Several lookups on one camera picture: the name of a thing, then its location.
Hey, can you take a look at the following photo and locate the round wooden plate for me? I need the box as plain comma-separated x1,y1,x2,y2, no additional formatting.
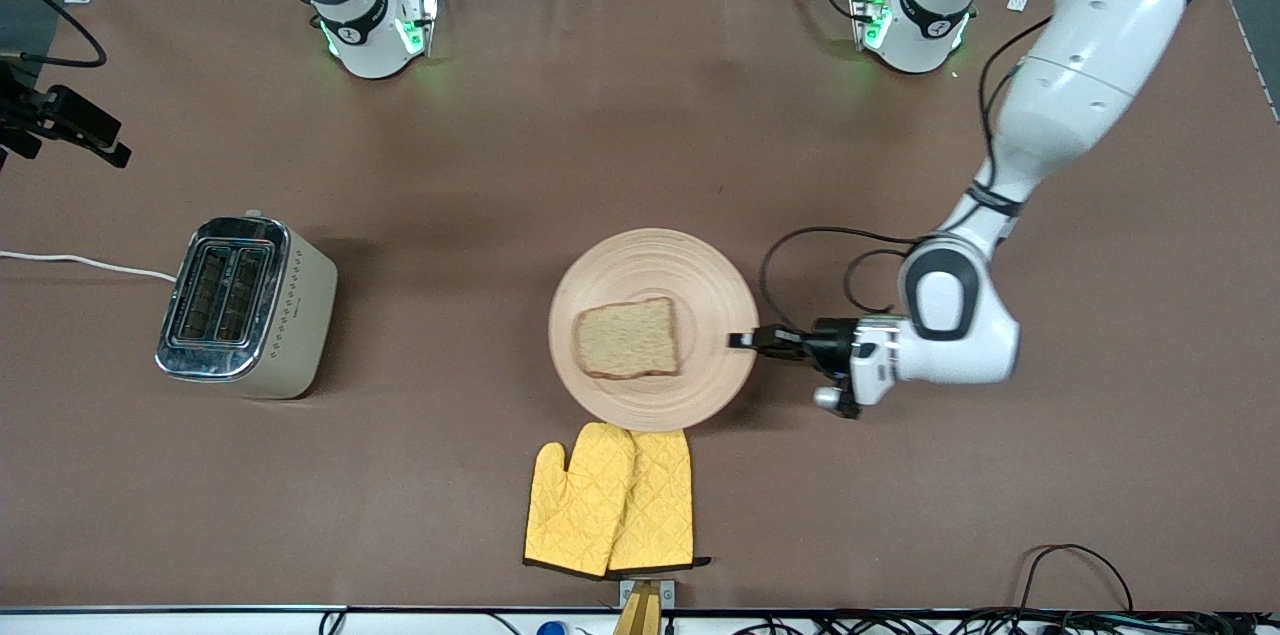
548,228,759,433

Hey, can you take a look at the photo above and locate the metal base connector plate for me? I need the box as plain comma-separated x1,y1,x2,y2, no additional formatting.
395,0,441,58
850,0,894,51

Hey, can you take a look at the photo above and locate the brown table cover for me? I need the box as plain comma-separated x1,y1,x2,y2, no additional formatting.
0,0,1280,613

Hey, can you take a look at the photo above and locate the cream and chrome toaster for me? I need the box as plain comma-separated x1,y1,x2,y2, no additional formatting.
155,211,339,401

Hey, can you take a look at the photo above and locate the white toaster power cord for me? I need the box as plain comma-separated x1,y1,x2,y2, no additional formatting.
0,251,179,283

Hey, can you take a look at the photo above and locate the metal bracket plate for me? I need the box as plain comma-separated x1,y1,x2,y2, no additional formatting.
620,578,676,609

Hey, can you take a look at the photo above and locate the black looped cable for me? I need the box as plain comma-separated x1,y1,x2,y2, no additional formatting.
1018,544,1136,616

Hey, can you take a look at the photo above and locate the yellow quilted oven mitt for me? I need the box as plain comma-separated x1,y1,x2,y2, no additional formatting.
608,428,712,573
524,422,637,579

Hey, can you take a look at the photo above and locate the black cable bundle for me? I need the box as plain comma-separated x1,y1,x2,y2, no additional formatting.
735,608,1280,635

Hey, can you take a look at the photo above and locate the brown bread slice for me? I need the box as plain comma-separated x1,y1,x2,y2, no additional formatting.
572,296,682,380

